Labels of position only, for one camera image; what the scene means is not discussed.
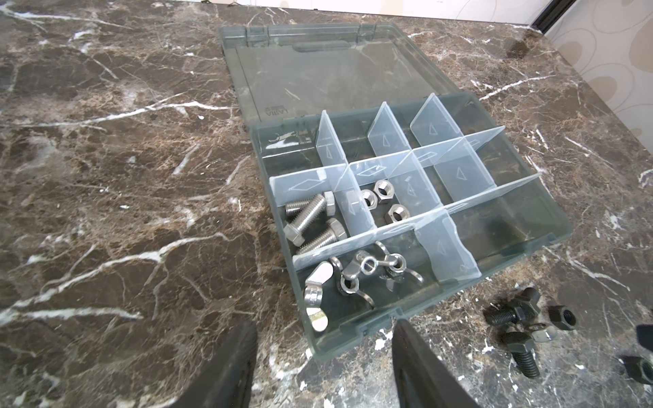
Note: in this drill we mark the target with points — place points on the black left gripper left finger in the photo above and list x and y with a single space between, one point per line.
227 380

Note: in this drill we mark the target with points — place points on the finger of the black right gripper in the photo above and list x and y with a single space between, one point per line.
644 335

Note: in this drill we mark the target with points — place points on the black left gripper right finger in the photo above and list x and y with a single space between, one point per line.
422 380

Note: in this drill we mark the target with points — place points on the silver wing nut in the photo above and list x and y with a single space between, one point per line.
349 276
395 266
313 295

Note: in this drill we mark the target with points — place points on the silver hex bolt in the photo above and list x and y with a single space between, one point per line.
334 232
294 208
295 229

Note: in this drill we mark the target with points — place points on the black nut near finger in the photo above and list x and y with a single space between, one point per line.
638 368

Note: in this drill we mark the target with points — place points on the black round nut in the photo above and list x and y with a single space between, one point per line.
562 318

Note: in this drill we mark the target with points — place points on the small silver hex nut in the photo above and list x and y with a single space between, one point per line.
542 332

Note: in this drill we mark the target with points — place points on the black hex bolt lower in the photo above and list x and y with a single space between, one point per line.
521 346

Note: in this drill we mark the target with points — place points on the black hex bolt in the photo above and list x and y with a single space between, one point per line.
521 346
522 308

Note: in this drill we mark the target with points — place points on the black hex bolt left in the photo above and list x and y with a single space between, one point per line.
522 308

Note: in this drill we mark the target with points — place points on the clear grey compartment organizer box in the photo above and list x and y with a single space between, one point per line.
340 106

